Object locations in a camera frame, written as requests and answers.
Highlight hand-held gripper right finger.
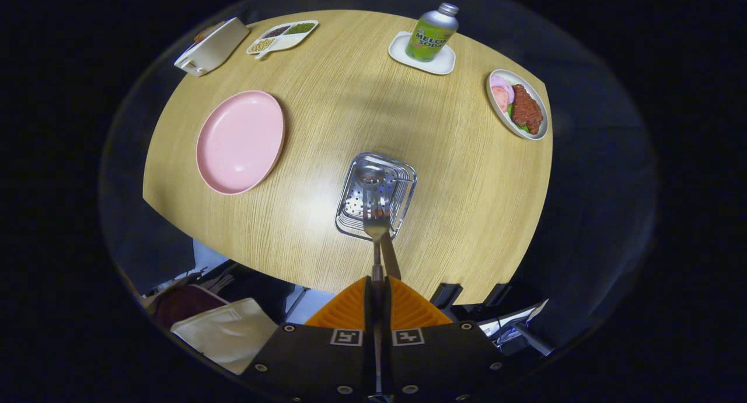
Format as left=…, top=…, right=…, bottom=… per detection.
left=382, top=275, right=519, bottom=403

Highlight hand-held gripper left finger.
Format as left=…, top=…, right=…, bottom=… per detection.
left=240, top=275, right=374, bottom=403

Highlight spoon with wooden handle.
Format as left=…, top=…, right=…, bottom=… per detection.
left=357, top=164, right=402, bottom=281

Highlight fork with wooden handle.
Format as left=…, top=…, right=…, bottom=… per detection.
left=362, top=184, right=392, bottom=334

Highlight black table clamp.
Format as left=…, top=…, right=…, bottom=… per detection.
left=483, top=283, right=514, bottom=307

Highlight cream cloth bag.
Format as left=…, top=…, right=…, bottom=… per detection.
left=170, top=298, right=280, bottom=376

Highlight white paper sheet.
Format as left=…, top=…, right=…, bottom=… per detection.
left=479, top=299, right=549, bottom=334

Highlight dark red bag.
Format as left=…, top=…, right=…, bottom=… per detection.
left=153, top=283, right=228, bottom=331

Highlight pink round plate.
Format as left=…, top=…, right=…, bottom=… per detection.
left=196, top=90, right=287, bottom=195

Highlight green lettuce leaf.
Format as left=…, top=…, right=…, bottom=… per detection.
left=505, top=103, right=532, bottom=134

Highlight red-brown meat piece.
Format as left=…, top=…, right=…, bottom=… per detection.
left=511, top=83, right=544, bottom=135

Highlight pink ham slices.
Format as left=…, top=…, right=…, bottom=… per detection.
left=490, top=75, right=515, bottom=113

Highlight white oval dish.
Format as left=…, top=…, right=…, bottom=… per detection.
left=486, top=69, right=549, bottom=141

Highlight white square coaster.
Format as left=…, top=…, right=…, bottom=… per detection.
left=388, top=31, right=456, bottom=76

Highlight white divided tray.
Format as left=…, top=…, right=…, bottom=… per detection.
left=246, top=20, right=319, bottom=61

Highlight green soda bottle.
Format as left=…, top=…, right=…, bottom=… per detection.
left=405, top=2, right=459, bottom=62

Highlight white toaster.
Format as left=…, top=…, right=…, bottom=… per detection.
left=174, top=17, right=250, bottom=78

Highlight brown toast slice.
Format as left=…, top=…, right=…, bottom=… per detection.
left=193, top=21, right=225, bottom=44

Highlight metal wire basket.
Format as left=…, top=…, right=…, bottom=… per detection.
left=334, top=152, right=418, bottom=241

